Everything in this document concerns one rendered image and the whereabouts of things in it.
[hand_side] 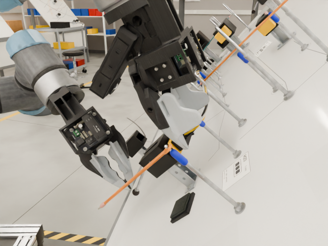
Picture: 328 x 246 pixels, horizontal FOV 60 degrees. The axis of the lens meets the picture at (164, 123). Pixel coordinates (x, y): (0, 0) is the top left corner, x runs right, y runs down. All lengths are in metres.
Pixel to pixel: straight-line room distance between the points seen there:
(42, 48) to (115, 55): 0.24
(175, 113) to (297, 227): 0.20
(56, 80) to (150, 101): 0.24
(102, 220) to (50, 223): 0.35
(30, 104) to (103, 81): 0.30
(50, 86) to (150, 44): 0.25
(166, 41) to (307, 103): 0.19
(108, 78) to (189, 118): 0.12
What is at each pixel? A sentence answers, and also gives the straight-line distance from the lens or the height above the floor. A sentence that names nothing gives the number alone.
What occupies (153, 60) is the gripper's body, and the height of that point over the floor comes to 1.31.
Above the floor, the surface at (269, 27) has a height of 1.33.
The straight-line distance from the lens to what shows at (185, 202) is 0.43.
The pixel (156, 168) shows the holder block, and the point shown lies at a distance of 0.46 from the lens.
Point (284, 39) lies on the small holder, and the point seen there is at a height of 1.30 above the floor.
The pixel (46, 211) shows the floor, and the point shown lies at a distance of 2.30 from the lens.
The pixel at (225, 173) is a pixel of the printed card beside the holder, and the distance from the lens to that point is 0.41.
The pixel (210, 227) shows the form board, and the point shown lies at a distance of 0.35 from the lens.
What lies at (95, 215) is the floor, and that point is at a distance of 2.16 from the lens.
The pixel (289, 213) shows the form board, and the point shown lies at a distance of 0.27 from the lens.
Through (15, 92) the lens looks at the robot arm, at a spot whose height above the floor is 1.20.
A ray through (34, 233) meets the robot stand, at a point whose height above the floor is 0.23.
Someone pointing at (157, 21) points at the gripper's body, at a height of 1.35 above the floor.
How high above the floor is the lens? 1.37
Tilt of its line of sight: 22 degrees down
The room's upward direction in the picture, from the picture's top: straight up
